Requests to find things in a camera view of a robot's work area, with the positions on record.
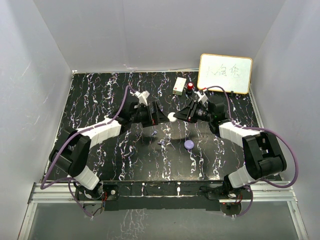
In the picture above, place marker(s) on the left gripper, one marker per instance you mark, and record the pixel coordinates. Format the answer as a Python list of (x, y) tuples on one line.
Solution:
[(154, 118)]

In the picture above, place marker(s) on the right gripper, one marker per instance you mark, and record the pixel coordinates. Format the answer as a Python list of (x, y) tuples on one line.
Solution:
[(187, 112)]

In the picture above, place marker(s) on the white earbud charging case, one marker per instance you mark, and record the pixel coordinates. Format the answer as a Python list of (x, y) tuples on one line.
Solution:
[(171, 117)]

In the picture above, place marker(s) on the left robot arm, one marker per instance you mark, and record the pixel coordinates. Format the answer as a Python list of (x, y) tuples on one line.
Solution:
[(71, 150)]

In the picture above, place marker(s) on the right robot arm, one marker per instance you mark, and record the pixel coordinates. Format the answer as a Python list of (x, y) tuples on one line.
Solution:
[(263, 156)]

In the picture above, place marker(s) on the purple round earbud case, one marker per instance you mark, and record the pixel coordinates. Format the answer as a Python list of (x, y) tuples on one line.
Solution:
[(189, 144)]

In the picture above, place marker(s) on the red emergency stop button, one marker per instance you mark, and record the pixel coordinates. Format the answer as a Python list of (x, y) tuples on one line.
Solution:
[(189, 89)]

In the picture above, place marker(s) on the white cardboard box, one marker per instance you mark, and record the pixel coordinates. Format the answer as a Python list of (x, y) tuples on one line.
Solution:
[(179, 86)]

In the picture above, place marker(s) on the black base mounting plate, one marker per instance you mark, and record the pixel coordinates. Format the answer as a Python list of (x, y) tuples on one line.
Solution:
[(158, 195)]

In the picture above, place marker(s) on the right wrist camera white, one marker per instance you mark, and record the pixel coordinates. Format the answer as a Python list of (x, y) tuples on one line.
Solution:
[(202, 97)]

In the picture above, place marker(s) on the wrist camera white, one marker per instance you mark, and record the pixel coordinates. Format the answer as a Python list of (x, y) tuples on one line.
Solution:
[(202, 97), (142, 97)]

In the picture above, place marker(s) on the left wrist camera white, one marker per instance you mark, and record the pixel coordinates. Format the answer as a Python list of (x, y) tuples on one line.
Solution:
[(142, 97)]

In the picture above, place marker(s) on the white whiteboard yellow frame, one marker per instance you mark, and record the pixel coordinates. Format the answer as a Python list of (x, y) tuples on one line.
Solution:
[(232, 73)]

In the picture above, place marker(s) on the aluminium frame rail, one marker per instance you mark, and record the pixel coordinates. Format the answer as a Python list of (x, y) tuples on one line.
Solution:
[(162, 211)]

